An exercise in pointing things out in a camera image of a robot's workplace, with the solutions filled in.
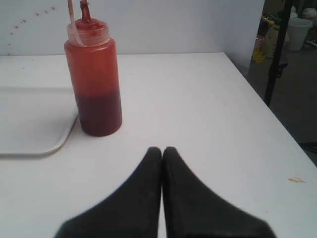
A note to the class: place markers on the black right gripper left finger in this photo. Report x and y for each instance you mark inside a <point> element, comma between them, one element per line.
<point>132,211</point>

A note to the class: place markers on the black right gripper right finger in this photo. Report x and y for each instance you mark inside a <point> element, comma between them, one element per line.
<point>192,210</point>

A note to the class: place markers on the red sauce squeeze bottle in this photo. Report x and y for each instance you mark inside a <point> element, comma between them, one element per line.
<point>92,62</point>

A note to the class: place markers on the white rectangular tray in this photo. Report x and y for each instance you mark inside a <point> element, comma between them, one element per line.
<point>35,121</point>

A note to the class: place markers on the black tripod stand pole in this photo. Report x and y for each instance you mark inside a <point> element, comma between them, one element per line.
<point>276,69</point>

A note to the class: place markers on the yellow caution sign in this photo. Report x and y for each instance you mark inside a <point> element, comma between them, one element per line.
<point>266,39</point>

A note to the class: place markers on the white plastic bucket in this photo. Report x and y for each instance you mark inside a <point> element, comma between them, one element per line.
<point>297,31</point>

